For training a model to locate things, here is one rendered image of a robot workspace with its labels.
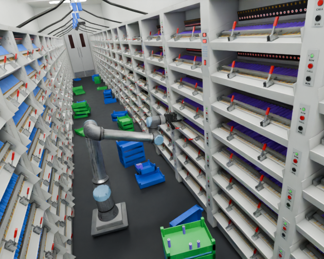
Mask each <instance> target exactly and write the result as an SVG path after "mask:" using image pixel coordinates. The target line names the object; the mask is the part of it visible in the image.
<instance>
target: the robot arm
mask: <svg viewBox="0 0 324 259"><path fill-rule="evenodd" d="M184 119H185V118H184V117H183V116H182V115H181V114H180V113H178V115H177V114H175V112H170V113H169V114H164V115H160V116H153V117H148V118H147V119H146V124H147V127H148V128H149V133H141V132H130V131H118V130H112V129H103V127H99V126H98V125H97V123H96V122H95V121H94V120H87V121H85V122H84V124H83V133H84V135H85V137H86V143H87V147H88V152H89V157H90V161H91V165H92V170H93V176H94V177H93V179H92V181H93V186H94V191H93V197H94V199H95V202H96V205H97V208H98V218H99V220H100V221H103V222H107V221H110V220H113V219H114V218H115V217H116V216H117V215H118V213H119V210H118V207H117V206H116V205H115V204H114V200H113V197H112V192H111V187H110V181H109V177H108V175H106V173H105V167H104V162H103V156H102V150H101V145H100V141H101V140H103V139H104V140H118V141H133V142H147V143H155V144H156V145H161V144H162V143H163V141H164V138H163V136H162V135H161V134H160V133H159V132H158V125H163V124H165V123H167V122H168V123H169V125H170V126H171V128H172V129H173V130H174V129H175V126H174V125H173V124H172V122H180V121H182V120H184Z"/></svg>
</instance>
